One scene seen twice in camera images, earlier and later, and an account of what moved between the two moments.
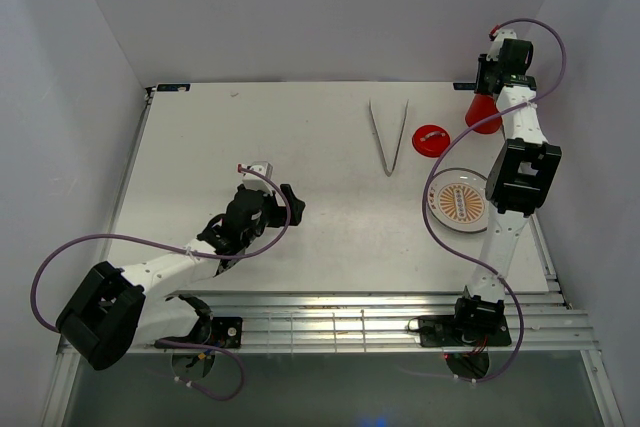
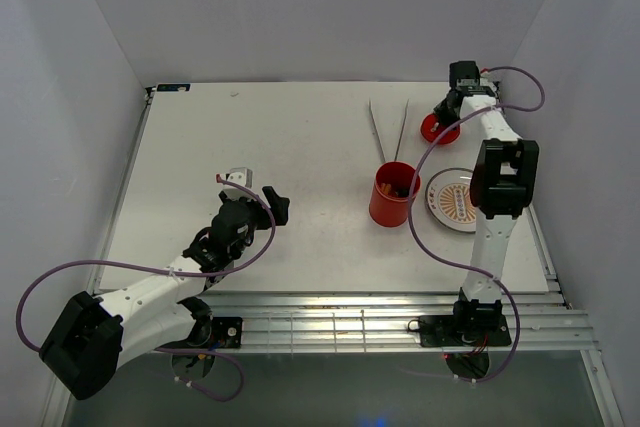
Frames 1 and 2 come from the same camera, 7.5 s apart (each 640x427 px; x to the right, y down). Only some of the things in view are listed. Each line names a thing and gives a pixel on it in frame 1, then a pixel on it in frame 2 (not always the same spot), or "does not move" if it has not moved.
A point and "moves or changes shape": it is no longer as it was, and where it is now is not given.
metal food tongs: [379, 140] does not move
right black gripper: [483, 63] -> [440, 111]
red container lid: [431, 140] moves or changes shape
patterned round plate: [457, 200] does not move
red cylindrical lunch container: [483, 106] moves or changes shape
